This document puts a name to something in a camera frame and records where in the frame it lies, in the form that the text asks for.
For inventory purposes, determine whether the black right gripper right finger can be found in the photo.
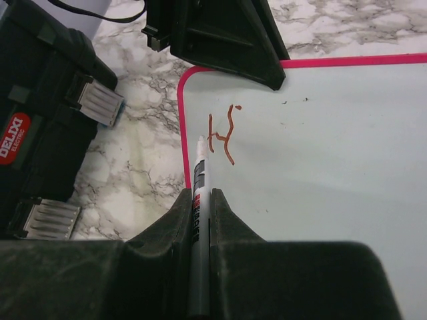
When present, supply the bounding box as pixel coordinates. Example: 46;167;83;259
210;189;401;319

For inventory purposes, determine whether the black plastic toolbox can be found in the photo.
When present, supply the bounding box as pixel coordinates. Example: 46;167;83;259
1;1;123;240

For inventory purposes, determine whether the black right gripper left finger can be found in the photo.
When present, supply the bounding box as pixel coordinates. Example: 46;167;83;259
1;189;192;319

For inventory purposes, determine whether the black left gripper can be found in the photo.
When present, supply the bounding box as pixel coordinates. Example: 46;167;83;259
141;0;290;91

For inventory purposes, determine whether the pink framed whiteboard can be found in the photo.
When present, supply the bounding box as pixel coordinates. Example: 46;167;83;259
177;53;426;319

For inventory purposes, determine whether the white whiteboard marker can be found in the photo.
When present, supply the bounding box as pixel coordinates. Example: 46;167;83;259
187;136;211;319

